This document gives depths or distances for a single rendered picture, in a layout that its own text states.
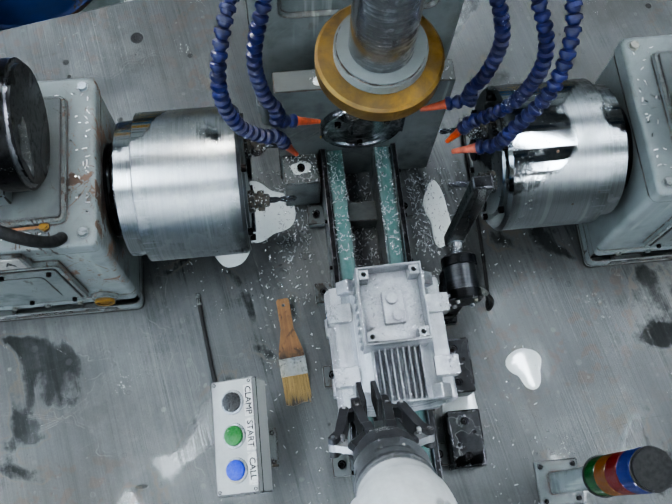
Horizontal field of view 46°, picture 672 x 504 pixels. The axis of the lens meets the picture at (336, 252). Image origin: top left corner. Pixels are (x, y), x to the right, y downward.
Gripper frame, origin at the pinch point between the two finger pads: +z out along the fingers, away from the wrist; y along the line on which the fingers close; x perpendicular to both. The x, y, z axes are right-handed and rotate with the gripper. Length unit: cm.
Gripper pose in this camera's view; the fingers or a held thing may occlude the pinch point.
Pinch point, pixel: (368, 400)
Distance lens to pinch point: 109.4
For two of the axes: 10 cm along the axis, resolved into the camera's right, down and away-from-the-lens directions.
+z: -0.8, -2.0, 9.8
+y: -9.9, 0.8, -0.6
